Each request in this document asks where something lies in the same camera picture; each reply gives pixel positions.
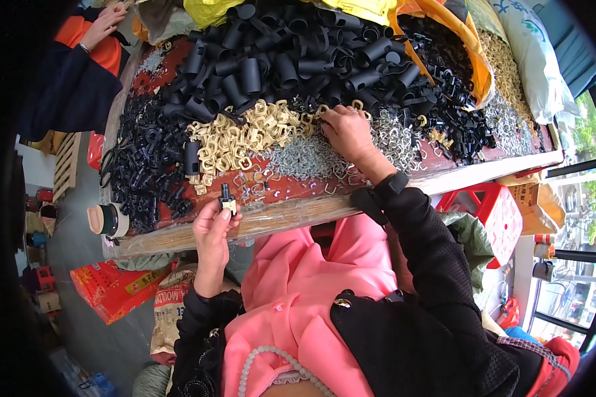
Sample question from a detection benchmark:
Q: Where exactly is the yellow plastic bag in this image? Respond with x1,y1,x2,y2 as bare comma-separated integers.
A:
183,0,398,29

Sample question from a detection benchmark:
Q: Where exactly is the pack of blue water bottles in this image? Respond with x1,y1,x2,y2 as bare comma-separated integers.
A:
78,372,116,397

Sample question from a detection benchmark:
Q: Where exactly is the wooden pallet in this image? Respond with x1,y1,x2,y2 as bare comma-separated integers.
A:
53,131,83,202

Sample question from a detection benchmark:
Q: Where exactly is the small black beige clip assembly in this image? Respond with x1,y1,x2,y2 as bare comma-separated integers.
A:
218,183,238,217

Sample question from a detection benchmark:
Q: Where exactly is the heap of black plastic clips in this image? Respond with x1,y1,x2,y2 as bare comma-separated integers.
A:
98,92,202,234
396,15,497,165

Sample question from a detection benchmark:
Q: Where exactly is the red printed carton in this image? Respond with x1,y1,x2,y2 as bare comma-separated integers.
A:
70,257,180,326

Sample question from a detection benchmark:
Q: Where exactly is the green woven sack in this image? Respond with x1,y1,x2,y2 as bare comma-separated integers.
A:
437,212,495,294

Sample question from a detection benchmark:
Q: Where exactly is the dark metal cup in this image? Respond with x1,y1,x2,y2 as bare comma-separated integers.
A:
532,260,556,283

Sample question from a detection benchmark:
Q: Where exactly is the grey woven sack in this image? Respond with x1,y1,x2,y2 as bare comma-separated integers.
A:
134,0,200,46

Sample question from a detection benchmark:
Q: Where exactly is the black window frame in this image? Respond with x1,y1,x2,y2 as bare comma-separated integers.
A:
525,79,596,350

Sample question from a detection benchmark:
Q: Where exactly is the heap of black plastic tubes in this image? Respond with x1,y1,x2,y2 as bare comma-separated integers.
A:
161,2,428,126

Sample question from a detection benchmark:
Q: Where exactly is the brown cardboard box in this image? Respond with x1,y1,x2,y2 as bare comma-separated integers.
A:
497,171,567,237

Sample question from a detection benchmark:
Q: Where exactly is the person's body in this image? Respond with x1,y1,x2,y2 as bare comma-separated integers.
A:
166,213,574,397

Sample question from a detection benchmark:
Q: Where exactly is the dark jar with beige lid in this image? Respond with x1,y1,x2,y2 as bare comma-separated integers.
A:
87,202,130,239

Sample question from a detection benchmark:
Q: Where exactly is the beige printed sack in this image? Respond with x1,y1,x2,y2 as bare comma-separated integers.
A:
150,263,240,366

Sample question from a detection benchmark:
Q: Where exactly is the clutter of stools and buckets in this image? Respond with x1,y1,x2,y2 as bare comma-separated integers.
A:
21,188,63,314

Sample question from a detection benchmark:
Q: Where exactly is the small orange plastic bag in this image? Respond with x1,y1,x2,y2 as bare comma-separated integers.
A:
497,297,521,329

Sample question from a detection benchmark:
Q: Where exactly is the black wrist band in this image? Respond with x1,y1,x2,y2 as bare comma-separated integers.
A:
350,171,411,227

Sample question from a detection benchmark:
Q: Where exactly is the red cloth bag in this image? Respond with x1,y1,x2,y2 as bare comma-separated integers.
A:
524,336,582,397

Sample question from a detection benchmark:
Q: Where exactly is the red white can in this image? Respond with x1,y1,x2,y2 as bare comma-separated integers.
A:
533,233,557,260

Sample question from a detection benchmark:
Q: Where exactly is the white woven sack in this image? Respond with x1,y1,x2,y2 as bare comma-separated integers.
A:
489,0,582,126

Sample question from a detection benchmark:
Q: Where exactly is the person's right hand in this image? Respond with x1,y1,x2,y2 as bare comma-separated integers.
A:
320,105,397,185

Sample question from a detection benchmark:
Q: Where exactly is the heap of silver wire clips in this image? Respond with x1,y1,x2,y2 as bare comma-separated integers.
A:
232,107,429,197
482,92,535,157

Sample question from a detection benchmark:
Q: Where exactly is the heap of beige plastic clips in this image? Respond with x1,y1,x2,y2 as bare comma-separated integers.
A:
477,30,538,136
185,98,373,195

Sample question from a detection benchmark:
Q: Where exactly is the person's left hand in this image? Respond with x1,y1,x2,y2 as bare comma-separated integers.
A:
193,199,243,273

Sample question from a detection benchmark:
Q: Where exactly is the red plastic crate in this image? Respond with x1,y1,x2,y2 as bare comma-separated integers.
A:
434,182,523,270

